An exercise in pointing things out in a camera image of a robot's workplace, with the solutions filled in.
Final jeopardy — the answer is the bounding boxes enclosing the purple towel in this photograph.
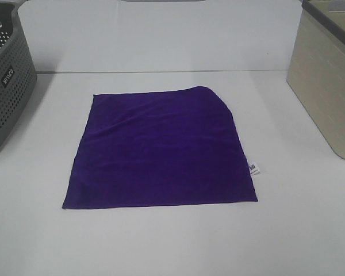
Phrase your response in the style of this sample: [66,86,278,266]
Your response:
[63,86,258,209]

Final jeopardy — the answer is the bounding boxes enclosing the beige plastic basket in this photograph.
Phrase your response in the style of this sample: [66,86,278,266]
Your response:
[286,1,345,159]

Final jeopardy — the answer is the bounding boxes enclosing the grey perforated plastic basket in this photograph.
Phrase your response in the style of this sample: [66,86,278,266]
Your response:
[0,1,37,148]

